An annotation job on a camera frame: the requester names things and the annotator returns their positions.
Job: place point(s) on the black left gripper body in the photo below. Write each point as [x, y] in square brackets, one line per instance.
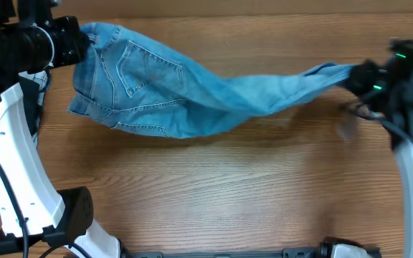
[72, 43]

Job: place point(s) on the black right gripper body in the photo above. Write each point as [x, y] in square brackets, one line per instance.
[366, 79]

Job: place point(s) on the light blue denim jeans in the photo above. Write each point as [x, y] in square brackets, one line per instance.
[133, 83]

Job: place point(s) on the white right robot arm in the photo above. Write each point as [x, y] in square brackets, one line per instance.
[398, 122]

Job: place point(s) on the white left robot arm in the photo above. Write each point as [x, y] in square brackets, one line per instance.
[31, 209]

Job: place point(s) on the black folded garment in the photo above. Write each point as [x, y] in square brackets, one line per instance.
[34, 88]

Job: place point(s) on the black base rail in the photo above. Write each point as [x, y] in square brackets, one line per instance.
[300, 252]

